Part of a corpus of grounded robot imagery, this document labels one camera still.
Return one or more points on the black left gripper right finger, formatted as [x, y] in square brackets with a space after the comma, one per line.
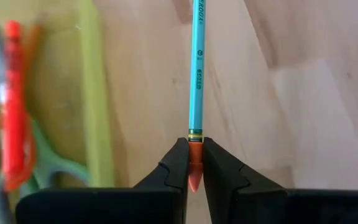
[259, 205]

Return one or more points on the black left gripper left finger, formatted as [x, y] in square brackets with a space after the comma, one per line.
[104, 205]

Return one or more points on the translucent yellow-green pencil case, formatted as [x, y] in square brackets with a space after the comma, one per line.
[95, 93]

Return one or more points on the red ballpoint pen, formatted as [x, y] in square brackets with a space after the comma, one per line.
[12, 109]

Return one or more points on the teal pencil with orange eraser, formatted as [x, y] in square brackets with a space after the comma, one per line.
[197, 77]

